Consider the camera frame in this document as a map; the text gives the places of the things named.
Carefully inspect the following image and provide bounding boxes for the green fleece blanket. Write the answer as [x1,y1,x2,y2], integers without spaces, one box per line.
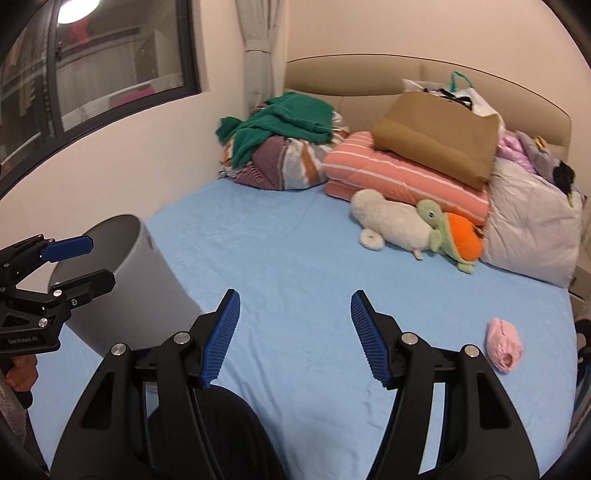
[215,92,335,169]

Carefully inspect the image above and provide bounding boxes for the purple clothes pile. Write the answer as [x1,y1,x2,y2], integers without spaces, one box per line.
[496,129,561,178]

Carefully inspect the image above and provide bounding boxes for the white plastic bag green handle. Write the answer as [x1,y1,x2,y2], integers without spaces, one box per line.
[402,71,506,127]

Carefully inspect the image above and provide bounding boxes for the brown paper bag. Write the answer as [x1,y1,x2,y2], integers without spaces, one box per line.
[370,91,502,184]

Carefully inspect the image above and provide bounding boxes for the person's left hand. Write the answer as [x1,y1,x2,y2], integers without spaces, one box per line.
[6,354,38,393]

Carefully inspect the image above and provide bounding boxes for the dark framed window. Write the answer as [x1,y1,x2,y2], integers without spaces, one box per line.
[0,0,202,195]

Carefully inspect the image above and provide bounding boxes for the black small garment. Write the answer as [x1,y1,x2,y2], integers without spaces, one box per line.
[551,161,577,192]

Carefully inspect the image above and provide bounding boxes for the pink rolled sock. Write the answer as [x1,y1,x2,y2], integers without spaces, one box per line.
[485,318,523,374]

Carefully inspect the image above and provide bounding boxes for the white bagged pillow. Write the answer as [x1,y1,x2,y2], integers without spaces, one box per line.
[480,157,583,288]

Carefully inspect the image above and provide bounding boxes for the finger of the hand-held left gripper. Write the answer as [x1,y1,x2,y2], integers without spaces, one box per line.
[0,234,94,289]
[16,269,116,326]

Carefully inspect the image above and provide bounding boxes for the pink striped folded quilt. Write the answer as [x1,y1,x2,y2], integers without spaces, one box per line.
[322,131,491,226]

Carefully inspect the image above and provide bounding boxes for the dark object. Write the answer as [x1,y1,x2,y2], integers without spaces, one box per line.
[575,318,591,370]

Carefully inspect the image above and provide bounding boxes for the green turtle plush orange shell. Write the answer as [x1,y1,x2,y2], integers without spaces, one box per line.
[417,199,485,275]

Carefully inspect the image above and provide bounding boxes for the white plush toy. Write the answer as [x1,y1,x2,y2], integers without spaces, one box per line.
[350,189,444,260]

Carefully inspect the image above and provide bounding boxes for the beige padded headboard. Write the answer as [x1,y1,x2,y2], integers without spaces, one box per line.
[283,55,573,153]

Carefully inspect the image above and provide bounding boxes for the grey curtain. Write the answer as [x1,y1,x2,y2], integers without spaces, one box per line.
[235,0,289,116]

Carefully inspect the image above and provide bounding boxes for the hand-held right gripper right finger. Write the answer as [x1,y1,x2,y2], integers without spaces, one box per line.
[350,290,541,480]

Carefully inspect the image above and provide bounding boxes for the dark clothing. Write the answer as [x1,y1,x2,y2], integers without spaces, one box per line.
[148,387,287,480]

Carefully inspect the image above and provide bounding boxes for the striped quilt bundle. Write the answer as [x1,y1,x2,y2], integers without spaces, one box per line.
[218,99,349,190]

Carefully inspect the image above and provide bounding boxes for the grey round trash bin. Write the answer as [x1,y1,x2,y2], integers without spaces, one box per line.
[48,215,204,358]

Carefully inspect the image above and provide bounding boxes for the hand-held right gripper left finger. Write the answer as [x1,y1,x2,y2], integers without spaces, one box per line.
[48,288,242,480]

